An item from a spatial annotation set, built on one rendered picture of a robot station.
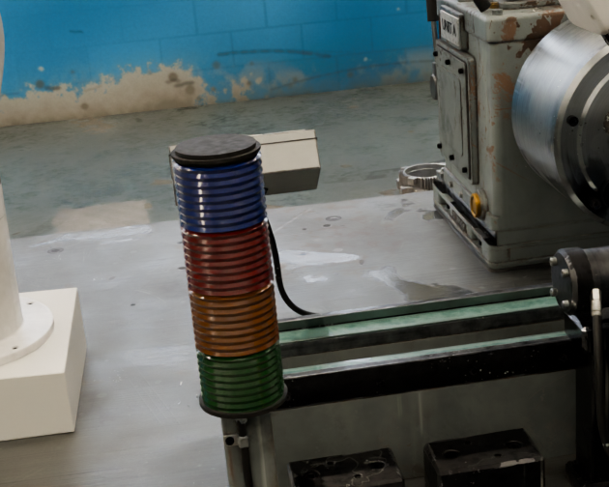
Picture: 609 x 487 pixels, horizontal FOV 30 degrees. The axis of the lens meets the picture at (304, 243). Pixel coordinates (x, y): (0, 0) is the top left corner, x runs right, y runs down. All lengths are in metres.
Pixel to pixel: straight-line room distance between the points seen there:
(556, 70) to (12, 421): 0.75
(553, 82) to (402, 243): 0.47
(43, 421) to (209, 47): 5.35
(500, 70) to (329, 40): 5.08
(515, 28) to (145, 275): 0.65
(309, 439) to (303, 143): 0.37
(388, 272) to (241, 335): 0.90
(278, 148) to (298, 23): 5.28
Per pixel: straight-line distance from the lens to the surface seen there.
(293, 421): 1.11
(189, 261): 0.78
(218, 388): 0.80
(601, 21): 1.15
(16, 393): 1.31
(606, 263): 1.03
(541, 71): 1.46
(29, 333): 1.37
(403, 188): 3.70
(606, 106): 1.39
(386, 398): 1.11
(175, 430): 1.29
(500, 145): 1.60
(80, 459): 1.27
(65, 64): 6.61
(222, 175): 0.74
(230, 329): 0.78
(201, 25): 6.56
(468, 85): 1.65
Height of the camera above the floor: 1.41
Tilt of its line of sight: 20 degrees down
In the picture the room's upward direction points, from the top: 5 degrees counter-clockwise
